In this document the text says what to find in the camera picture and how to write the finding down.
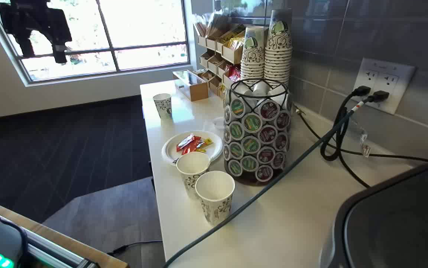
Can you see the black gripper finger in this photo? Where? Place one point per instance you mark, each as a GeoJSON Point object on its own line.
{"type": "Point", "coordinates": [27, 46]}
{"type": "Point", "coordinates": [60, 52]}

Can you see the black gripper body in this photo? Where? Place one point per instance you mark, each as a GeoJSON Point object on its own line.
{"type": "Point", "coordinates": [30, 16]}

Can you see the wooden tea box rack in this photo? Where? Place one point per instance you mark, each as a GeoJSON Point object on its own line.
{"type": "Point", "coordinates": [226, 52]}

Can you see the green lid coffee pod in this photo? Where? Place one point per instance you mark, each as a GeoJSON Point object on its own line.
{"type": "Point", "coordinates": [250, 144]}
{"type": "Point", "coordinates": [237, 105]}
{"type": "Point", "coordinates": [235, 167]}
{"type": "Point", "coordinates": [235, 149]}
{"type": "Point", "coordinates": [249, 162]}
{"type": "Point", "coordinates": [252, 122]}
{"type": "Point", "coordinates": [235, 129]}

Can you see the white plastic coffee pod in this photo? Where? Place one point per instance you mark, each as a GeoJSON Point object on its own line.
{"type": "Point", "coordinates": [277, 92]}
{"type": "Point", "coordinates": [244, 89]}
{"type": "Point", "coordinates": [260, 88]}

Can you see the brown lid coffee pod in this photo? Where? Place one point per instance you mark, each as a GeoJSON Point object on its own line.
{"type": "Point", "coordinates": [268, 132]}
{"type": "Point", "coordinates": [269, 108]}
{"type": "Point", "coordinates": [283, 119]}
{"type": "Point", "coordinates": [281, 141]}
{"type": "Point", "coordinates": [263, 172]}
{"type": "Point", "coordinates": [266, 153]}
{"type": "Point", "coordinates": [278, 159]}

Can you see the black coffee machine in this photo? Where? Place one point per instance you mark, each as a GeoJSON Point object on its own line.
{"type": "Point", "coordinates": [402, 223]}

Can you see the patterned paper cup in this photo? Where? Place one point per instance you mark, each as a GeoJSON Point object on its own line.
{"type": "Point", "coordinates": [162, 104]}
{"type": "Point", "coordinates": [214, 198]}
{"type": "Point", "coordinates": [189, 164]}

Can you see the wooden tea display tray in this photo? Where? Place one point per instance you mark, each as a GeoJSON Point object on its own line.
{"type": "Point", "coordinates": [197, 89]}

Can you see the white paper plate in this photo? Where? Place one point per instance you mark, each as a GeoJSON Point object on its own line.
{"type": "Point", "coordinates": [171, 149]}

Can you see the red snack wrapper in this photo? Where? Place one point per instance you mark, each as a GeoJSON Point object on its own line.
{"type": "Point", "coordinates": [186, 143]}

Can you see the orange snack wrapper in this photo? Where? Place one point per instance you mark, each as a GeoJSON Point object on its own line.
{"type": "Point", "coordinates": [205, 144]}

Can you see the red snack packets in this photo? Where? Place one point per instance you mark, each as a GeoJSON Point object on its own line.
{"type": "Point", "coordinates": [232, 73]}

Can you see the yellow snack packets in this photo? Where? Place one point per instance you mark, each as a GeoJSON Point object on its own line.
{"type": "Point", "coordinates": [237, 38]}

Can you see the short paper cup stack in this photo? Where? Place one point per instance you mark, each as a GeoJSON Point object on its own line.
{"type": "Point", "coordinates": [253, 56]}

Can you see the wooden robot table with rails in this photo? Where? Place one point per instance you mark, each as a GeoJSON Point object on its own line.
{"type": "Point", "coordinates": [75, 245]}

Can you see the tall paper cup stack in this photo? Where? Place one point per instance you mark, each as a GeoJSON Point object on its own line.
{"type": "Point", "coordinates": [278, 53]}

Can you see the black power plug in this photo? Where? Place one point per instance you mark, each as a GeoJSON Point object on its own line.
{"type": "Point", "coordinates": [378, 95]}
{"type": "Point", "coordinates": [361, 91]}

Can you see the white window frame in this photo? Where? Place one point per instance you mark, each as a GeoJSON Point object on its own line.
{"type": "Point", "coordinates": [186, 34]}

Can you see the white wall outlet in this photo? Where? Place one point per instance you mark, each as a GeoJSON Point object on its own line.
{"type": "Point", "coordinates": [390, 74]}

